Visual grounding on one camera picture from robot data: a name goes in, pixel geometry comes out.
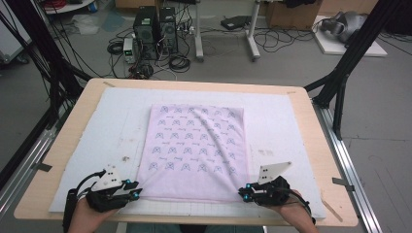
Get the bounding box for white foam mat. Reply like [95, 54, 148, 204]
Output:
[48, 86, 327, 221]

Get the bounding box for person's left hand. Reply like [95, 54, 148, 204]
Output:
[67, 197, 120, 231]

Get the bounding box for white table frame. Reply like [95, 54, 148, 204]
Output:
[193, 0, 261, 63]

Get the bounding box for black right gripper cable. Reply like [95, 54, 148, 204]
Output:
[286, 188, 317, 226]

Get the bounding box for aluminium rail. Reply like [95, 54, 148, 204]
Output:
[312, 100, 385, 233]
[0, 103, 77, 221]

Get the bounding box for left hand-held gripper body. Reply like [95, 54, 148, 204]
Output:
[85, 164, 137, 214]

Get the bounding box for black flat box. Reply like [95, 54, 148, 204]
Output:
[221, 15, 252, 31]

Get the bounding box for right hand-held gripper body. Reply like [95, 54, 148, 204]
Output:
[249, 161, 292, 207]

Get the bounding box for grey power supply green display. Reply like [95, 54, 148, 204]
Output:
[122, 37, 139, 64]

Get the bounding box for small coiled black cable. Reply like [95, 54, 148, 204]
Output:
[106, 41, 124, 55]

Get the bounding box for black frame strut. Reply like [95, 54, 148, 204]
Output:
[6, 0, 93, 98]
[304, 0, 401, 140]

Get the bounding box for round white table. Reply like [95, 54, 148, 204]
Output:
[42, 0, 96, 15]

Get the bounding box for light wooden table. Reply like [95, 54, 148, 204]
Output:
[14, 77, 360, 228]

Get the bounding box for clear plastic bag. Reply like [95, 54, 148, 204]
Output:
[71, 14, 101, 36]

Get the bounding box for person's right hand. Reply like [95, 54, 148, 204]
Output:
[273, 189, 314, 228]

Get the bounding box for black computer tower green label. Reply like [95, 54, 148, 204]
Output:
[133, 6, 159, 61]

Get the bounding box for white floor board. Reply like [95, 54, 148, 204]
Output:
[312, 15, 388, 57]

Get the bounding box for black computer tower with fan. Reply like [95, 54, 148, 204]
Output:
[158, 7, 179, 54]

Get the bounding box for teal sheet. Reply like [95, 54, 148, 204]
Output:
[102, 11, 126, 33]

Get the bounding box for lilac microfibre towel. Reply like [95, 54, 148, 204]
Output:
[135, 103, 251, 204]

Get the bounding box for loose black floor cables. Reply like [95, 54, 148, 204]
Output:
[254, 27, 317, 52]

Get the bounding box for thin wooden stick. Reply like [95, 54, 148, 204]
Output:
[320, 190, 344, 223]

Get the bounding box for grey tape piece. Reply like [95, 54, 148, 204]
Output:
[32, 162, 52, 173]
[332, 177, 355, 192]

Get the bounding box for brown cardboard box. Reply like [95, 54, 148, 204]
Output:
[265, 0, 324, 31]

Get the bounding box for grey headset device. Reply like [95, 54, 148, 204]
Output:
[320, 11, 368, 43]

